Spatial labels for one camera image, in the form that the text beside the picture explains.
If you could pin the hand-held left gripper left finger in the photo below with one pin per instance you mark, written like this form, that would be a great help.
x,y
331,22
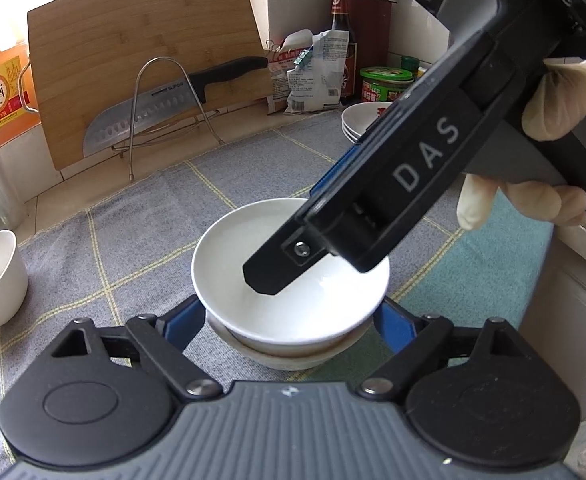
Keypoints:
x,y
185,322

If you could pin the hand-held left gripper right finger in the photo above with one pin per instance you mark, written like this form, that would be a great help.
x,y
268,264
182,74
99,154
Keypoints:
x,y
393,325

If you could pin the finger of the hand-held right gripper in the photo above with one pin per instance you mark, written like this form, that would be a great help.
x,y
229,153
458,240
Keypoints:
x,y
340,167
268,275

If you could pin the stained white fruit print plate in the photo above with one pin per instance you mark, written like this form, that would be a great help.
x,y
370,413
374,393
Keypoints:
x,y
360,112

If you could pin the white bowl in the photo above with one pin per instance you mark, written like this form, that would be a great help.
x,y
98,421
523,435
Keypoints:
x,y
323,320
3,285
283,361

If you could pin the person's right hand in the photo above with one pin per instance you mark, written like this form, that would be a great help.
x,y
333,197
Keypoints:
x,y
568,95

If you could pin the white blue printed packet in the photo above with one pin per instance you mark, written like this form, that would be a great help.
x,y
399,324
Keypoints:
x,y
313,90

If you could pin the green lid sauce jar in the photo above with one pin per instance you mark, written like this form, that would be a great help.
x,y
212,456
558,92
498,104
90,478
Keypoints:
x,y
383,87

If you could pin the small green cap jar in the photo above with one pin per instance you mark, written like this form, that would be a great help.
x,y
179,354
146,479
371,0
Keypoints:
x,y
409,63

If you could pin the red and white packet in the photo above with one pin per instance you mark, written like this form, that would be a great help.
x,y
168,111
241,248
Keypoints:
x,y
278,80

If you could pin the teal binder clip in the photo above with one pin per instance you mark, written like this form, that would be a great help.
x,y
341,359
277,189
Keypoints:
x,y
301,57

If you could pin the grey checked cloth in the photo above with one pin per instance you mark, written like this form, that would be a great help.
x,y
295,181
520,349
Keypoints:
x,y
123,220

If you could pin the dark red knife block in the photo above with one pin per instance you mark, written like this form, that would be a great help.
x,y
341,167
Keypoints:
x,y
373,30

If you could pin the metal binder clip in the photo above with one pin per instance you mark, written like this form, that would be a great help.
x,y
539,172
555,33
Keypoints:
x,y
272,46

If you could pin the dark soy sauce bottle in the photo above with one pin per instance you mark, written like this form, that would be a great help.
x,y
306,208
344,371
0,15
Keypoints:
x,y
342,20

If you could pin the bamboo cutting board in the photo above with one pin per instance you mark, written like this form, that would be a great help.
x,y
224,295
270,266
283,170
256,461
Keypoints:
x,y
123,35

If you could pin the orange cooking wine jug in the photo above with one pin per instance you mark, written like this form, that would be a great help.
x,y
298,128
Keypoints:
x,y
3,50

